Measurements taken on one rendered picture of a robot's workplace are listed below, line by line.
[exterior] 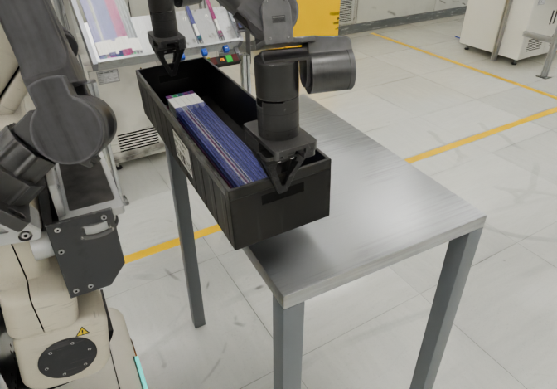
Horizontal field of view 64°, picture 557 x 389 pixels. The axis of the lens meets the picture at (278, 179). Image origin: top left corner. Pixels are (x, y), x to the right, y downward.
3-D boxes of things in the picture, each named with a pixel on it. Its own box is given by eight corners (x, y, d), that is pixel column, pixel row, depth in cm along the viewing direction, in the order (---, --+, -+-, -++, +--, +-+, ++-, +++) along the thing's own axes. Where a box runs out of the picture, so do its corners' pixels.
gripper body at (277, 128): (282, 124, 68) (280, 77, 64) (317, 153, 61) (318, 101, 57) (243, 134, 66) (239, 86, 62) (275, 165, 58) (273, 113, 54)
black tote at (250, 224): (144, 113, 111) (134, 70, 105) (210, 98, 118) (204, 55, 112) (234, 251, 69) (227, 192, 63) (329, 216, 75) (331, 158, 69)
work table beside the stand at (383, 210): (281, 519, 113) (283, 297, 70) (191, 321, 165) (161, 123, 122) (418, 435, 131) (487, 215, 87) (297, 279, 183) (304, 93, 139)
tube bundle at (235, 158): (167, 109, 110) (165, 96, 108) (195, 102, 113) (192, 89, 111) (255, 222, 73) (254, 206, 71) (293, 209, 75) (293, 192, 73)
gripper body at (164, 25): (174, 34, 110) (169, 2, 106) (187, 46, 103) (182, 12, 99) (147, 39, 108) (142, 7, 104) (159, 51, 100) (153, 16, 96)
